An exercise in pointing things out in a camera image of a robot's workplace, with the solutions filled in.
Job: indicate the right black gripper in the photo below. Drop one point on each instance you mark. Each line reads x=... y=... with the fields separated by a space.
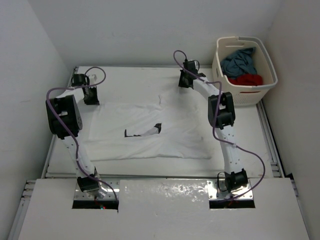
x=181 y=83

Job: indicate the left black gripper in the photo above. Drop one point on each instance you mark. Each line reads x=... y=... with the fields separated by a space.
x=95 y=102

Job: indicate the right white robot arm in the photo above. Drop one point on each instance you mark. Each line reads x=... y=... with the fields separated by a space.
x=221 y=116

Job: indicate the cream plastic laundry basket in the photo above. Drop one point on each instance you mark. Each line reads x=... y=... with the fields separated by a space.
x=244 y=95

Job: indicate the red t shirt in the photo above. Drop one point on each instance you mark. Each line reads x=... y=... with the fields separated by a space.
x=247 y=80

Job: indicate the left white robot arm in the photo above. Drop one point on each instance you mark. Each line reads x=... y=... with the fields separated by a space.
x=65 y=122

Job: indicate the metal base plate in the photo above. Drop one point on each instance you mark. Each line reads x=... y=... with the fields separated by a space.
x=107 y=191
x=216 y=191

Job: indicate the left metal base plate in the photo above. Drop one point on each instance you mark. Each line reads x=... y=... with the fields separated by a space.
x=107 y=191

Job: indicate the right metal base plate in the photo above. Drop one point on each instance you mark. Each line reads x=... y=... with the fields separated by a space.
x=216 y=191

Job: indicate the blue t shirt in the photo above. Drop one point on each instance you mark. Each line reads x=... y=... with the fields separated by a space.
x=239 y=63

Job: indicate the white foreground cover board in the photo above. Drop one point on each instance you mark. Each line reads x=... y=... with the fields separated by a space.
x=163 y=210

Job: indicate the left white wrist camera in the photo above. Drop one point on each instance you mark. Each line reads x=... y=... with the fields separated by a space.
x=93 y=77

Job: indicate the white printed t shirt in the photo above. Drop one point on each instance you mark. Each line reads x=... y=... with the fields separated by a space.
x=167 y=129

